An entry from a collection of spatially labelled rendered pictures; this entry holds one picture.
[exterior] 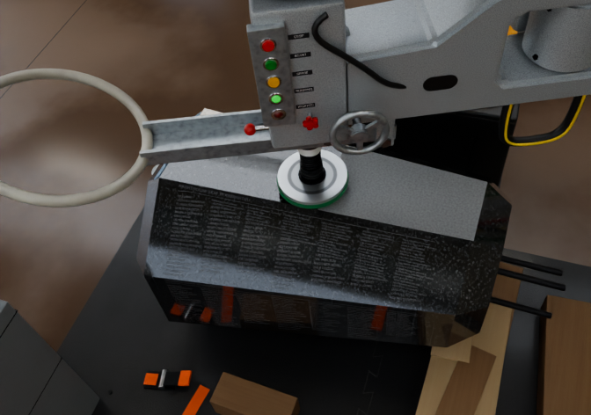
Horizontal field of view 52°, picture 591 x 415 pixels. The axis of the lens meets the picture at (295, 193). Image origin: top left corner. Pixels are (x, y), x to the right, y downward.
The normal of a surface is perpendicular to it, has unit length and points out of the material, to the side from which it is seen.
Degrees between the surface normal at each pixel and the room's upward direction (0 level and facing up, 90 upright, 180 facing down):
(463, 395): 0
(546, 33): 90
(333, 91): 90
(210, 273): 45
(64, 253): 0
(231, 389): 0
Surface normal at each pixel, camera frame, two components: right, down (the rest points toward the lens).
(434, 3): -0.70, -0.40
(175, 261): -0.27, 0.10
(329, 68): 0.09, 0.77
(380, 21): -0.15, -0.61
